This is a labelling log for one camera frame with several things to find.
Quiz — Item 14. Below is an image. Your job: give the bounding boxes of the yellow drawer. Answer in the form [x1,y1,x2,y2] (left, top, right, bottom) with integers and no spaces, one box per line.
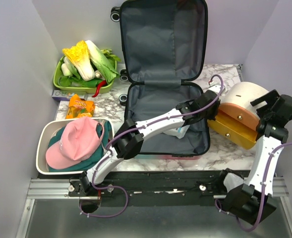
[207,111,257,150]

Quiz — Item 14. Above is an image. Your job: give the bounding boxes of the clear packet of items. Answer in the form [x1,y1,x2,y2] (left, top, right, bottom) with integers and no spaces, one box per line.
[164,125,190,139]

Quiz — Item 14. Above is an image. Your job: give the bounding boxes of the pink and teal kids suitcase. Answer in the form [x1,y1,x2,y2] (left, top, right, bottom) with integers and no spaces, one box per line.
[119,0,210,157]

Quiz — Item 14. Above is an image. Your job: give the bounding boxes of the pink baseball cap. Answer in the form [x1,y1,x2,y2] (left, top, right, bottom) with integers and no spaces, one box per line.
[46,117,104,170]

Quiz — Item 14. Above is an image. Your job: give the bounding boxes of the teal cloth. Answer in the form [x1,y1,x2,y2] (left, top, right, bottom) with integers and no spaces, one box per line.
[47,120,112,173]

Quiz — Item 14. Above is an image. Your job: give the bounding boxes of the cream cylindrical bucket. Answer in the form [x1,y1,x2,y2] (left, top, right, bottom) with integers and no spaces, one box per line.
[222,82,269,116]

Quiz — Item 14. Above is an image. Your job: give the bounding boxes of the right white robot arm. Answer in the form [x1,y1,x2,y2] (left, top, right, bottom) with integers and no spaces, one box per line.
[215,90,292,232]

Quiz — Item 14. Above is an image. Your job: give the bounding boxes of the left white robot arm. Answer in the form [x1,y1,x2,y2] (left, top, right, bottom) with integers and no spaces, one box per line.
[79,90,222,196]

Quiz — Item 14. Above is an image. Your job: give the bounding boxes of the green vegetable tray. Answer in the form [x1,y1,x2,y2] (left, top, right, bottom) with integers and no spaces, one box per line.
[53,56,118,94]

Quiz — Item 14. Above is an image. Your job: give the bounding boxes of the red chili pepper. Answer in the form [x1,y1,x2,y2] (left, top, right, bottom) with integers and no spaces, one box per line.
[92,80,107,98]

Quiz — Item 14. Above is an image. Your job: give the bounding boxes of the white green bok choy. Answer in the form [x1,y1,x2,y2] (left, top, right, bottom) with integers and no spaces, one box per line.
[85,40,121,83]

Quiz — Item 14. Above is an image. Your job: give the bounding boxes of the white mushroom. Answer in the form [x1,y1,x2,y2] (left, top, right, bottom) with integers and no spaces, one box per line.
[94,70,103,78]

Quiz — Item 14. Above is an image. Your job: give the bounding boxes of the orange snack bag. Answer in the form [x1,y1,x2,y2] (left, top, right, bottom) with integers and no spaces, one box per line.
[65,94,95,119]

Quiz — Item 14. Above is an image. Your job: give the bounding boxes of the yellow napa cabbage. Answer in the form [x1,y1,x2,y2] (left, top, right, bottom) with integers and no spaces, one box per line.
[62,40,95,81]

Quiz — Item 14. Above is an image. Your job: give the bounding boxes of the purple white box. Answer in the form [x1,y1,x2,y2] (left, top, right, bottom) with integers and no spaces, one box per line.
[52,90,88,101]

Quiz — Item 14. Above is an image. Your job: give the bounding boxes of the white rectangular plastic tub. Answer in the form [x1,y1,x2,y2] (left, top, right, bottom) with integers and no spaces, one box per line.
[36,118,114,175]

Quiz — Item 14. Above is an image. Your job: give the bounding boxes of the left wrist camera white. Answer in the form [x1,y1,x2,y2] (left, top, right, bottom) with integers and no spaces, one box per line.
[208,84,226,95]

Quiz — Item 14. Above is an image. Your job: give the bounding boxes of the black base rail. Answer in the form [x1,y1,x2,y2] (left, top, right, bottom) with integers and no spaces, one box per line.
[36,170,260,208]

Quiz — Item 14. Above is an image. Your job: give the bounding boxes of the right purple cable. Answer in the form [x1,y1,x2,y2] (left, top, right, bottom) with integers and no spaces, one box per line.
[215,141,292,233]

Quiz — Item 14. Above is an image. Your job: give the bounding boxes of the purple cable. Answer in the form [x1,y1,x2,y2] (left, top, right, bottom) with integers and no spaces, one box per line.
[78,74,129,219]
[215,141,292,233]

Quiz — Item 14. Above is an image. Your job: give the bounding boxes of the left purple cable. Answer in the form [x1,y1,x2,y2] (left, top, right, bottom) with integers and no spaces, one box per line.
[78,74,129,219]

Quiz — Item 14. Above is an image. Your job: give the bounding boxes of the aluminium frame rail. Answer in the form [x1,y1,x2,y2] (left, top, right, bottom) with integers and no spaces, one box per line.
[16,178,101,238]

